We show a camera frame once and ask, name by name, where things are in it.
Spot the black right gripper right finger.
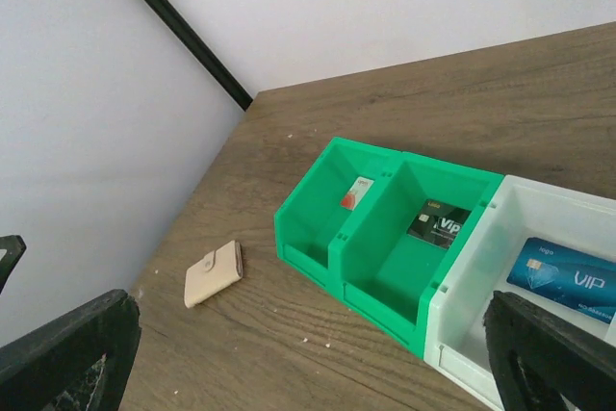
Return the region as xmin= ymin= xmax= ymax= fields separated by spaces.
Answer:
xmin=483 ymin=291 xmax=615 ymax=410

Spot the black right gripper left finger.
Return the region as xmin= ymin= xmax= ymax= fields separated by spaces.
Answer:
xmin=1 ymin=290 xmax=141 ymax=410

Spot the white red credit card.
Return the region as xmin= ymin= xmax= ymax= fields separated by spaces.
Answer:
xmin=340 ymin=176 xmax=374 ymax=211

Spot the green plastic bin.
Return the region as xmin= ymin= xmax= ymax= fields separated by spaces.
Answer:
xmin=329 ymin=152 xmax=503 ymax=357
xmin=273 ymin=137 xmax=399 ymax=290

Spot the blue VIP credit card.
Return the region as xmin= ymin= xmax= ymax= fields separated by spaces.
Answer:
xmin=506 ymin=237 xmax=615 ymax=324

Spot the beige leather card holder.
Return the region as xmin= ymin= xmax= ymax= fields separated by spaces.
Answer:
xmin=184 ymin=240 xmax=244 ymax=308

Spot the black VIP credit card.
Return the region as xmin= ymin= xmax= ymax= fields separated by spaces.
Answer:
xmin=407 ymin=199 xmax=470 ymax=249

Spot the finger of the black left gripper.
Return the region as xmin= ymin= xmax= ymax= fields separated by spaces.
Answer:
xmin=0 ymin=235 xmax=26 ymax=292

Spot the left green plastic bin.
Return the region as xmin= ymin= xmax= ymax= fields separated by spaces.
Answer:
xmin=273 ymin=137 xmax=399 ymax=290

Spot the middle green plastic bin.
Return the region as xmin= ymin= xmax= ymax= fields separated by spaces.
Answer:
xmin=329 ymin=152 xmax=503 ymax=357

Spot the white plastic bin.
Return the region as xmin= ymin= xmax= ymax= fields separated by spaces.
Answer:
xmin=423 ymin=175 xmax=615 ymax=410

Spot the black left frame post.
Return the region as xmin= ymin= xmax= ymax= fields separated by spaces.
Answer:
xmin=143 ymin=0 xmax=253 ymax=111

